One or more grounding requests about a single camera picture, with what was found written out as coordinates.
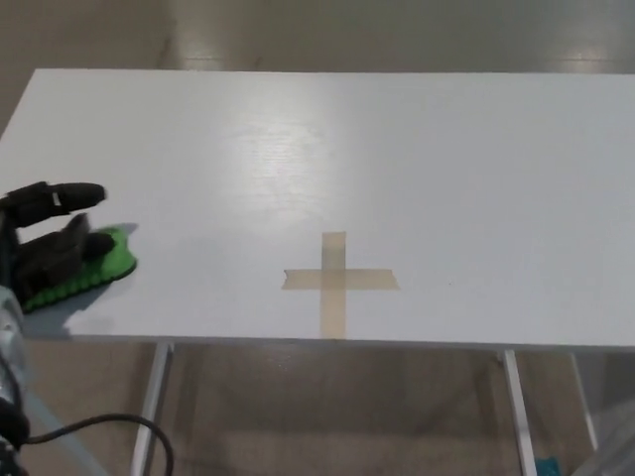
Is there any long beige masking tape strip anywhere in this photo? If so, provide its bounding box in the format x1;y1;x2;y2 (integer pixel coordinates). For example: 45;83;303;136
319;231;350;341

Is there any thin white table leg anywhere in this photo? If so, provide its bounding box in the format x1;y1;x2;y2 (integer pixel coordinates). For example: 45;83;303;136
570;352;600;453

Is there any grey metal frame bar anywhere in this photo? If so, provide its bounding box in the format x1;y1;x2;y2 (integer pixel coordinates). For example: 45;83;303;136
21;379;86;476

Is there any green whiteboard eraser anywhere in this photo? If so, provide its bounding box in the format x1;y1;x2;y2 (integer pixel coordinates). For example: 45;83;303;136
21;223;139;314

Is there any black cable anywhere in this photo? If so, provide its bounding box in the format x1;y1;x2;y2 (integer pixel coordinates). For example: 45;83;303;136
18;413;173;476

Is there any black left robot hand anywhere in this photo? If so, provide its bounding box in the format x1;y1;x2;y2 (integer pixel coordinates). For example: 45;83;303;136
0;180;115;304

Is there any short beige masking tape strip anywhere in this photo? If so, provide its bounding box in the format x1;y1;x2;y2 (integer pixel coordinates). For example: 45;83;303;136
282;268;402;292

